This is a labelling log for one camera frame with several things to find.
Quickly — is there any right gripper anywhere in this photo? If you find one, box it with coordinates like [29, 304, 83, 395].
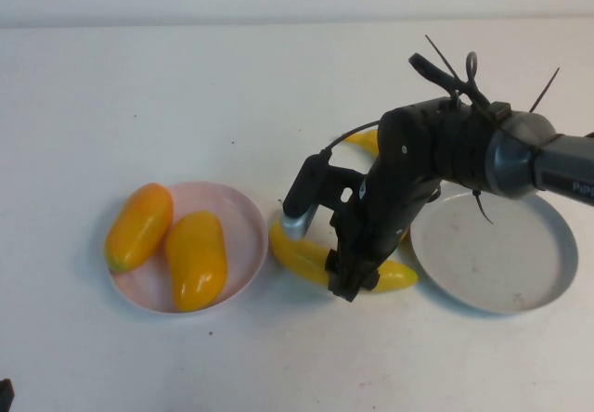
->
[324, 150, 443, 303]

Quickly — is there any yellow banana with pale tip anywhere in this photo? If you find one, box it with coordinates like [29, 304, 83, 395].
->
[268, 219, 420, 297]

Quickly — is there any yellow banana with green tip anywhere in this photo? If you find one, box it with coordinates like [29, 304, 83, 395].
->
[346, 128, 411, 245]

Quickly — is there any orange-yellow mango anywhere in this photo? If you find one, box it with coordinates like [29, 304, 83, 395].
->
[103, 183, 174, 274]
[164, 210, 229, 313]

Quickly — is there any pink round plate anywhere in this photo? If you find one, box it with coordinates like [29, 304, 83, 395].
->
[109, 180, 270, 315]

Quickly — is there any grey round plate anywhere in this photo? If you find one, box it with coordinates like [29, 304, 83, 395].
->
[409, 184, 579, 316]

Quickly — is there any black zip tie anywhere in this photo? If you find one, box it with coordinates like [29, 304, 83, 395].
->
[530, 67, 562, 115]
[470, 187, 496, 225]
[425, 34, 468, 89]

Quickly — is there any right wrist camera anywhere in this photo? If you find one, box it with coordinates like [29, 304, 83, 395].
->
[282, 152, 327, 242]

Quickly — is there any black right camera cable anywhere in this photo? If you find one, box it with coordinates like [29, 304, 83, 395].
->
[316, 121, 384, 159]

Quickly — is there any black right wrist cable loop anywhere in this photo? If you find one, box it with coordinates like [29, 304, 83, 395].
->
[407, 51, 494, 112]

